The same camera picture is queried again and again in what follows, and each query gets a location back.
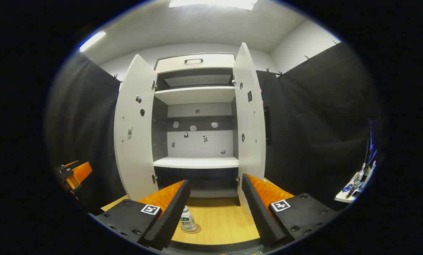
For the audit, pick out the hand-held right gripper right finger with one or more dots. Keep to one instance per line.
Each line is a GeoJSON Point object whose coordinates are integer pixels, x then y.
{"type": "Point", "coordinates": [259, 212]}

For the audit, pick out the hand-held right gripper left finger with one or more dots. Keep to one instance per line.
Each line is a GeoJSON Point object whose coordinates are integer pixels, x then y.
{"type": "Point", "coordinates": [172, 216]}

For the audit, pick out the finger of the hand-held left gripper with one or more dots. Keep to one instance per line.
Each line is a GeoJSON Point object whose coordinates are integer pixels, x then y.
{"type": "Point", "coordinates": [80, 173]}

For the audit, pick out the white plastic bottle green label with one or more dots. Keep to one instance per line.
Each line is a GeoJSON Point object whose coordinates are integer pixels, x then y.
{"type": "Point", "coordinates": [188, 219]}

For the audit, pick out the white cabinet door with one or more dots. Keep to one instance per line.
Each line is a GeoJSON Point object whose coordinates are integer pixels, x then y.
{"type": "Point", "coordinates": [133, 159]}
{"type": "Point", "coordinates": [252, 141]}

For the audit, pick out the round brown coaster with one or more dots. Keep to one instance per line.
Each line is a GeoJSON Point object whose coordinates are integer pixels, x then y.
{"type": "Point", "coordinates": [199, 229]}

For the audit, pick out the black backdrop cloth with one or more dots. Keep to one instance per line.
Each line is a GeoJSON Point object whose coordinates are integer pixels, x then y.
{"type": "Point", "coordinates": [84, 117]}
{"type": "Point", "coordinates": [321, 124]}

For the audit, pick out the white cabinet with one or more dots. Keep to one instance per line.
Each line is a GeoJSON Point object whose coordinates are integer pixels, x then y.
{"type": "Point", "coordinates": [197, 163]}

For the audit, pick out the white side table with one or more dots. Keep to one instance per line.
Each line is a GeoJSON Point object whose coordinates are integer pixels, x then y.
{"type": "Point", "coordinates": [344, 197]}

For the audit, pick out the small ceiling light panel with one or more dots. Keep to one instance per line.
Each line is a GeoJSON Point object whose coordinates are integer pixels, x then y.
{"type": "Point", "coordinates": [92, 41]}

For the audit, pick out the white cabinet drawer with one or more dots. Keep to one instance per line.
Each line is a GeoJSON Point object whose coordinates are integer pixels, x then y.
{"type": "Point", "coordinates": [197, 65]}

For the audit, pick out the large ceiling light panel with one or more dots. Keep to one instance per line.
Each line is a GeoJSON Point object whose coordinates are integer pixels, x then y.
{"type": "Point", "coordinates": [213, 3]}

